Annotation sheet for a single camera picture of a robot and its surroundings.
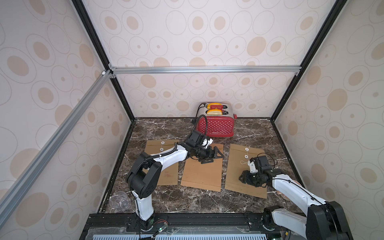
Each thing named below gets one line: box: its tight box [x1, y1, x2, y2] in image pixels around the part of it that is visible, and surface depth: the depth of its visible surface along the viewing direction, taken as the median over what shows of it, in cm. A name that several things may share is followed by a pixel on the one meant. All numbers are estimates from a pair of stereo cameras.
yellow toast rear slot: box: [207, 102, 223, 110], surface depth 100 cm
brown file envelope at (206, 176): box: [180, 143, 224, 192], surface depth 91 cm
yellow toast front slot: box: [207, 109, 223, 116], surface depth 98 cm
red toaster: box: [196, 102, 238, 137], surface depth 100 cm
